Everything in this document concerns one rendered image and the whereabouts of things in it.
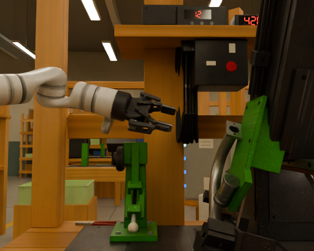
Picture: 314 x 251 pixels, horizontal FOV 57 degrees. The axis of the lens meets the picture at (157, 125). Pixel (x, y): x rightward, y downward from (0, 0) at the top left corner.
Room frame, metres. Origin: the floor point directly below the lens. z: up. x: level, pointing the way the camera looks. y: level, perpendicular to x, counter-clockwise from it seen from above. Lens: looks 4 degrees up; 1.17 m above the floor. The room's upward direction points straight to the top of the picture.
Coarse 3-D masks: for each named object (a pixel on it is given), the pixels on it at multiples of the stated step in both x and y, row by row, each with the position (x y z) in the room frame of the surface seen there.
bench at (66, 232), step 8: (64, 224) 1.05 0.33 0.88; (72, 224) 1.05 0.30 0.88; (184, 224) 1.05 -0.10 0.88; (192, 224) 1.05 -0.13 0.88; (200, 224) 1.05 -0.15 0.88; (24, 232) 0.96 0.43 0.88; (32, 232) 0.96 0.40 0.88; (40, 232) 0.96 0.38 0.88; (48, 232) 0.96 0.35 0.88; (56, 232) 0.96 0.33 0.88; (64, 232) 0.96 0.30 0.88; (72, 232) 0.96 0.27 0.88; (16, 240) 0.88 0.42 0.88; (24, 240) 0.88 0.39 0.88; (32, 240) 0.88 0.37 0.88; (40, 240) 0.88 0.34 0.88; (48, 240) 0.88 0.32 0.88; (56, 240) 0.88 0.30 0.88; (64, 240) 0.88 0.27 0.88; (72, 240) 0.88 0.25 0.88; (8, 248) 0.81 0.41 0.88; (16, 248) 0.81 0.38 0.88; (24, 248) 0.81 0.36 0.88; (32, 248) 0.81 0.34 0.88; (40, 248) 0.81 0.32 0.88; (48, 248) 0.81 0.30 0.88; (56, 248) 0.81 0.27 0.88; (64, 248) 0.81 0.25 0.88
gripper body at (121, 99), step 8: (120, 96) 0.71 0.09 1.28; (128, 96) 0.71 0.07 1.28; (120, 104) 0.70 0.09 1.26; (128, 104) 0.73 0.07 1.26; (136, 104) 0.74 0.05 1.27; (112, 112) 0.71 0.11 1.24; (120, 112) 0.71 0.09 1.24; (128, 112) 0.71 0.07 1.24; (136, 112) 0.72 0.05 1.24; (120, 120) 0.73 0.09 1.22; (128, 120) 0.71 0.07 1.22; (136, 120) 0.72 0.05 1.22; (144, 120) 0.73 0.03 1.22
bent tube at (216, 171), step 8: (232, 128) 0.75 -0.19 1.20; (240, 128) 0.73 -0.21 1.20; (224, 136) 0.75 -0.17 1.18; (232, 136) 0.71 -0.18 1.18; (240, 136) 0.71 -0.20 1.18; (224, 144) 0.75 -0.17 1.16; (232, 144) 0.75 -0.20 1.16; (216, 152) 0.79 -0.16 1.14; (224, 152) 0.77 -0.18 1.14; (216, 160) 0.79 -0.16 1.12; (224, 160) 0.78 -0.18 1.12; (216, 168) 0.78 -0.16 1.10; (216, 176) 0.78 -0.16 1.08; (216, 184) 0.76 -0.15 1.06; (216, 208) 0.70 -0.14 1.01; (216, 216) 0.68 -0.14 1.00
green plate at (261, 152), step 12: (264, 96) 0.64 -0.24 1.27; (252, 108) 0.69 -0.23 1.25; (264, 108) 0.64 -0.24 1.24; (252, 120) 0.67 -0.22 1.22; (264, 120) 0.65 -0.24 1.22; (252, 132) 0.65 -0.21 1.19; (264, 132) 0.65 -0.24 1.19; (240, 144) 0.71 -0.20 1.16; (252, 144) 0.64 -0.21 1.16; (264, 144) 0.65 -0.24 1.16; (276, 144) 0.65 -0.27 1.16; (240, 156) 0.69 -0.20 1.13; (252, 156) 0.64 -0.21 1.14; (264, 156) 0.65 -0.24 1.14; (276, 156) 0.65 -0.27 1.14; (240, 168) 0.67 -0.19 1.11; (264, 168) 0.65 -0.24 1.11; (276, 168) 0.65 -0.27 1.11
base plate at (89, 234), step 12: (84, 228) 0.93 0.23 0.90; (96, 228) 0.93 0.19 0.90; (108, 228) 0.93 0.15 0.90; (168, 228) 0.93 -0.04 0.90; (180, 228) 0.93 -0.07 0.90; (192, 228) 0.93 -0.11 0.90; (84, 240) 0.82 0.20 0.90; (96, 240) 0.82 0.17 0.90; (108, 240) 0.82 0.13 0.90; (168, 240) 0.82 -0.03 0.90; (180, 240) 0.82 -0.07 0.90; (192, 240) 0.82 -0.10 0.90
